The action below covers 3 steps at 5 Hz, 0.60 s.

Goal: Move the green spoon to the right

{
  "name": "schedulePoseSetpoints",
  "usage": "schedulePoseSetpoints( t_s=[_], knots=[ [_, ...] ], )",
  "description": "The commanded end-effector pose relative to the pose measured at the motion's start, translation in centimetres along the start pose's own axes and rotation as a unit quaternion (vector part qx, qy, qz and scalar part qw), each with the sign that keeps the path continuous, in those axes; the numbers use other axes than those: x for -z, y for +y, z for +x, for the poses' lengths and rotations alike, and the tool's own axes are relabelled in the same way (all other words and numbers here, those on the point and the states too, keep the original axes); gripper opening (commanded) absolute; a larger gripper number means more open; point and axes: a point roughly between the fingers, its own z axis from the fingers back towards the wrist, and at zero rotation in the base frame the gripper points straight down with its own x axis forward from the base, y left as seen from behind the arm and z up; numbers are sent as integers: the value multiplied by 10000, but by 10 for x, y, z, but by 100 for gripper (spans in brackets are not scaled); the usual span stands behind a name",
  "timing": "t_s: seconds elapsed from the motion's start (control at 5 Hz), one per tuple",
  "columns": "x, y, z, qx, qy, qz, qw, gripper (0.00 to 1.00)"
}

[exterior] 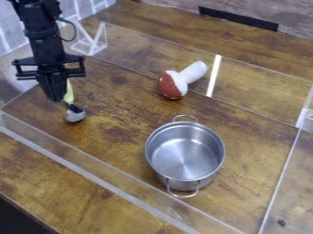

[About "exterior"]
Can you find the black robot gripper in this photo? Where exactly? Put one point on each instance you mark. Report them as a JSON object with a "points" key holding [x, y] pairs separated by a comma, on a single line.
{"points": [[50, 59]]}

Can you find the green handled metal spoon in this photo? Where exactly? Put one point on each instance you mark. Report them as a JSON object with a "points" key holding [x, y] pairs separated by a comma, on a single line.
{"points": [[74, 114]]}

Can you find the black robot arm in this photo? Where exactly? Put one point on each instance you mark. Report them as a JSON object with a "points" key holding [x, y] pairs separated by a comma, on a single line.
{"points": [[39, 15]]}

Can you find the red white toy mushroom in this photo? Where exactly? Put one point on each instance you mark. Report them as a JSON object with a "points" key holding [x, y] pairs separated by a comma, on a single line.
{"points": [[174, 82]]}

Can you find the stainless steel pot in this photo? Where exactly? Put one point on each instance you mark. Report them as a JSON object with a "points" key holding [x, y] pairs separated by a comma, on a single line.
{"points": [[185, 153]]}

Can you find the clear acrylic barrier wall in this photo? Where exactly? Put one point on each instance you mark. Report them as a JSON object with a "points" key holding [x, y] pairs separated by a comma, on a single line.
{"points": [[79, 176]]}

